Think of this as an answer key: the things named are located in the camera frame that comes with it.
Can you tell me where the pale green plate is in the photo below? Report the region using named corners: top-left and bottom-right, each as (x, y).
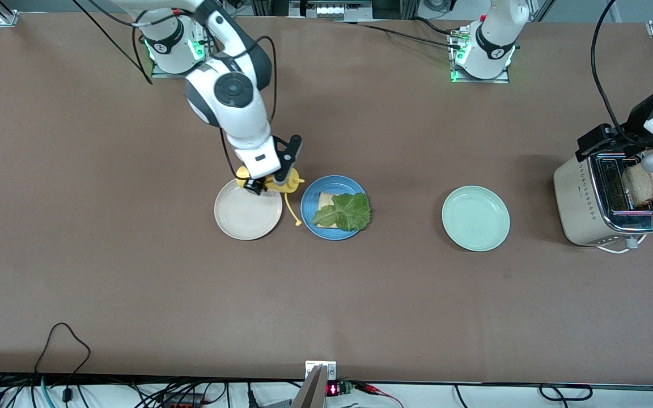
top-left (441, 185), bottom-right (511, 252)

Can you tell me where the long black right arm cable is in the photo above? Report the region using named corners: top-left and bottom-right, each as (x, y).
top-left (71, 0), bottom-right (154, 86)

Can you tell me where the yellow squeeze bottle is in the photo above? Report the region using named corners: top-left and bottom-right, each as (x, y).
top-left (235, 165), bottom-right (306, 227)

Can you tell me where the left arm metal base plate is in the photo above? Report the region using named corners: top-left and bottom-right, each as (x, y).
top-left (450, 28), bottom-right (510, 84)

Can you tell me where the grey power strip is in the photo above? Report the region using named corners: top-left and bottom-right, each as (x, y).
top-left (290, 0), bottom-right (374, 21)

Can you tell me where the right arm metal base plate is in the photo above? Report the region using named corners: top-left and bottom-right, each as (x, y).
top-left (151, 23), bottom-right (215, 79)

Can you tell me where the black cable at arm base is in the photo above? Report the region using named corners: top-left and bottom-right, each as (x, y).
top-left (338, 20), bottom-right (463, 49)

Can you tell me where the silver post bracket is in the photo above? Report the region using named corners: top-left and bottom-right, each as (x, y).
top-left (306, 360), bottom-right (337, 381)

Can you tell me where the coiled black cable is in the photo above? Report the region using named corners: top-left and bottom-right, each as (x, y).
top-left (539, 384), bottom-right (593, 402)

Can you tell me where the off-white plate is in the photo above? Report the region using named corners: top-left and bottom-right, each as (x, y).
top-left (214, 178), bottom-right (283, 241)

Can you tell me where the looped black cable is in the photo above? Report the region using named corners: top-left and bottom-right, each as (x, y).
top-left (35, 323), bottom-right (92, 377)

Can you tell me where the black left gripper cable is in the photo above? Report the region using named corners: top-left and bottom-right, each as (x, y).
top-left (590, 0), bottom-right (626, 139)

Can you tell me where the aluminium profile post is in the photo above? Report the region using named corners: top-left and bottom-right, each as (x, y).
top-left (291, 364), bottom-right (327, 408)

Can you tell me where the blue plate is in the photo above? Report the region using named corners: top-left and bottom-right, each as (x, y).
top-left (300, 175), bottom-right (368, 241)

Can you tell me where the white toaster power cord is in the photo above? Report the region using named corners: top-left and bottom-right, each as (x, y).
top-left (595, 235), bottom-right (648, 254)

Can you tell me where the green lettuce leaf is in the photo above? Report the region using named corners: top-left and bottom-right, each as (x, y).
top-left (311, 192), bottom-right (372, 232)

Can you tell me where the toasted bread slice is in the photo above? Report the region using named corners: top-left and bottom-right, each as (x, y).
top-left (621, 166), bottom-right (653, 208)
top-left (317, 192), bottom-right (361, 230)

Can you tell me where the cream chrome toaster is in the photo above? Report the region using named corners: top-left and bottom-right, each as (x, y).
top-left (553, 152), bottom-right (653, 248)

